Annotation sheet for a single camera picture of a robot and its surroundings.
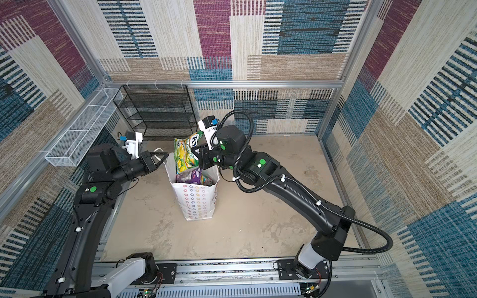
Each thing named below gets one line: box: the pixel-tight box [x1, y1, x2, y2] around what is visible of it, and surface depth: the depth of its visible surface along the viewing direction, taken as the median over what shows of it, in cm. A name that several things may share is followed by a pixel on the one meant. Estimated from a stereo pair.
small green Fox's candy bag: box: [173, 130, 204, 175], surface depth 64 cm
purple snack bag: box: [175, 167, 214, 186], surface depth 81 cm
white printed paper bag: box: [164, 152, 220, 222], surface depth 75 cm
